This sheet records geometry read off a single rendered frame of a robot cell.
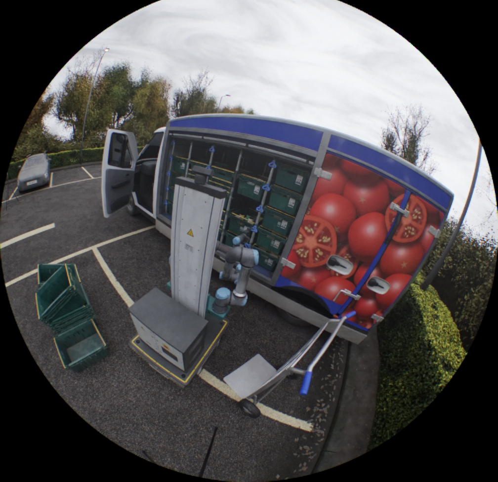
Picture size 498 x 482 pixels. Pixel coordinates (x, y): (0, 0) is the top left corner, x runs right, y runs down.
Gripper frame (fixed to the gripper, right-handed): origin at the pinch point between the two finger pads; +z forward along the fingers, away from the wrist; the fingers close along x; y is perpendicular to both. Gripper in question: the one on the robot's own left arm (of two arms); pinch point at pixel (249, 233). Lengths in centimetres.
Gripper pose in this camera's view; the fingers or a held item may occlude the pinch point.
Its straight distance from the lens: 209.7
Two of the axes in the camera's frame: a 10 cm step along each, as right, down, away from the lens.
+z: 4.8, -2.7, 8.3
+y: -8.3, -4.5, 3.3
